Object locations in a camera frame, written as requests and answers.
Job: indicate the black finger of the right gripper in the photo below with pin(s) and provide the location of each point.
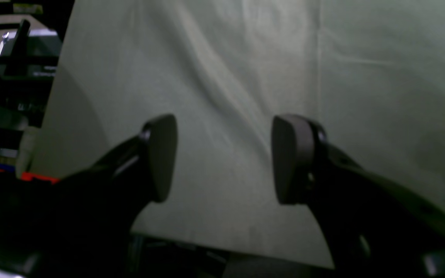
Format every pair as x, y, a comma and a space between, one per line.
79, 226
373, 227

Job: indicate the right red black clamp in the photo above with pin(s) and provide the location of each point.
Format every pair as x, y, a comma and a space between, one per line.
27, 176

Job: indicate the light green table cloth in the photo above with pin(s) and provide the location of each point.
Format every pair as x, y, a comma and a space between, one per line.
372, 72

